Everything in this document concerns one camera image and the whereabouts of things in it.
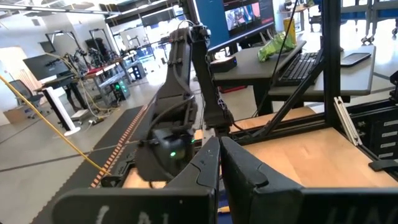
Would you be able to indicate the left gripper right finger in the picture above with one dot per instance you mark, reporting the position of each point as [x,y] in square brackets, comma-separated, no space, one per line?
[264,202]

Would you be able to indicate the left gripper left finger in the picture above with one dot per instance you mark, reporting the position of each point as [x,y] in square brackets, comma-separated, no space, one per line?
[186,205]

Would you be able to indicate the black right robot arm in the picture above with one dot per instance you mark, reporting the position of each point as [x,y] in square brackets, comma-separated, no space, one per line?
[177,77]

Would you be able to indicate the blue plastic tray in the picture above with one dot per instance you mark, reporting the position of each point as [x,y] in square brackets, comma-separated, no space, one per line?
[223,219]

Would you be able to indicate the black striped floor mat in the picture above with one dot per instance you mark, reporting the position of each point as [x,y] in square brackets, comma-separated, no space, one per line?
[112,146]

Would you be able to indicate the small black box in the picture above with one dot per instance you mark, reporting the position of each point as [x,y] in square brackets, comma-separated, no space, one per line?
[223,64]

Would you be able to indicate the silver aluminium bars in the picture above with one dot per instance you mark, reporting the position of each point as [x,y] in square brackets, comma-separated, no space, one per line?
[346,121]

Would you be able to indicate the black keyboard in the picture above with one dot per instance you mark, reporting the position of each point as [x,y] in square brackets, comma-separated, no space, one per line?
[300,68]

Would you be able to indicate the grey desk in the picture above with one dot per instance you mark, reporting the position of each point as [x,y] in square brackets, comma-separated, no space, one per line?
[342,81]

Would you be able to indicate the black flat screen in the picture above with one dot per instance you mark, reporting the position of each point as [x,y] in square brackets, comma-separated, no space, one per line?
[45,66]

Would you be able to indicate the office chair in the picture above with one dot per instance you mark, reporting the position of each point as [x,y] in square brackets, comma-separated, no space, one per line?
[26,95]

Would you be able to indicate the green snack bag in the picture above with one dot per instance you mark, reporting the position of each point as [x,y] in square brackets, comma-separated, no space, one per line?
[273,48]

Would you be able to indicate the computer monitor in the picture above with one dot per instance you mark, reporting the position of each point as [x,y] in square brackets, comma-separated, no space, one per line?
[236,21]

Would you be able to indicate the black smartphone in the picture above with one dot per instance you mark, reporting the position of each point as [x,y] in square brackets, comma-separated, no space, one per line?
[356,59]

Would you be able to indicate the black aluminium table frame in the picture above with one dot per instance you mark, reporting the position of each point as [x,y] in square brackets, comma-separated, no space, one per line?
[331,62]

